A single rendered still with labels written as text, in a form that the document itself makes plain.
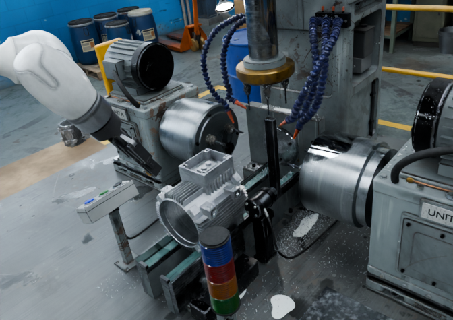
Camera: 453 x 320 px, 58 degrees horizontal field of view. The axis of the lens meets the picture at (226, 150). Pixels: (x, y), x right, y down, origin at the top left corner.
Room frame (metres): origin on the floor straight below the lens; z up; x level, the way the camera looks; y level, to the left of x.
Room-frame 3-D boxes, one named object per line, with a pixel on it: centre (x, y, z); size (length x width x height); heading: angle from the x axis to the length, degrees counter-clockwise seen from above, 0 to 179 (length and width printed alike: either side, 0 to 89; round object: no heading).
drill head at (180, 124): (1.45, 0.13, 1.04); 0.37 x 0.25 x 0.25; 45
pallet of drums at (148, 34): (6.29, 1.40, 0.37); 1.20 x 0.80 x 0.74; 129
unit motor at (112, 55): (1.62, 0.35, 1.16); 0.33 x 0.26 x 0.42; 45
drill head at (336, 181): (0.96, -0.36, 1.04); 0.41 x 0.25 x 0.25; 45
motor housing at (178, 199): (0.98, 0.09, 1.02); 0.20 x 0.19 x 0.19; 136
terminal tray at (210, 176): (1.01, 0.06, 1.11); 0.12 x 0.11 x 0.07; 136
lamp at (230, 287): (0.60, 0.05, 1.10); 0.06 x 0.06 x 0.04
